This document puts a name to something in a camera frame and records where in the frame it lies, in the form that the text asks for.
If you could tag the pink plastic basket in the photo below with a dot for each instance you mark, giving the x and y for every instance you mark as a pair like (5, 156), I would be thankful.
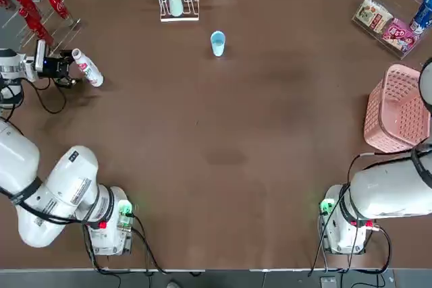
(398, 116)

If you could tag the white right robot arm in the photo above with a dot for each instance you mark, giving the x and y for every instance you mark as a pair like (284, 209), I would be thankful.
(388, 193)

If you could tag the blue snack can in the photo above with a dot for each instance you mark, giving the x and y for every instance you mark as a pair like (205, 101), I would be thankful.
(422, 15)

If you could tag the beige snack packet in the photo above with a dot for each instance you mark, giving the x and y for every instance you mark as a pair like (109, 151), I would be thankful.
(374, 13)

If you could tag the clear acrylic bottle shelf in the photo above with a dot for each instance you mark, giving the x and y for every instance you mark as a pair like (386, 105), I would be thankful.
(67, 26)

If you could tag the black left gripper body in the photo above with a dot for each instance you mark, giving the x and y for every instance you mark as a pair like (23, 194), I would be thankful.
(55, 67)

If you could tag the mint green cup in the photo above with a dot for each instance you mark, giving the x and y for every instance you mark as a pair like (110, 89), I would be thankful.
(175, 3)

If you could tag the purple snack packet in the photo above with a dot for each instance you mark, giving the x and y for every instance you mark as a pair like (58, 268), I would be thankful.
(401, 36)

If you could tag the blue ceramic cup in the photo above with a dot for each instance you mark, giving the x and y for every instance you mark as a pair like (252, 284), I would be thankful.
(217, 43)

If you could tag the white juice bottle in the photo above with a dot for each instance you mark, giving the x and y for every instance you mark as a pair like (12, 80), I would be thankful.
(89, 72)

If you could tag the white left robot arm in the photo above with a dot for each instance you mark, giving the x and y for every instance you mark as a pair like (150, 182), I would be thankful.
(20, 156)

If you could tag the grey foot pedal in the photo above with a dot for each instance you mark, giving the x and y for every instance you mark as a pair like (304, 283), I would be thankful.
(329, 283)

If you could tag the person's foot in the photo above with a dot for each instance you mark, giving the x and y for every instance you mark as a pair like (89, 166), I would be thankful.
(173, 284)

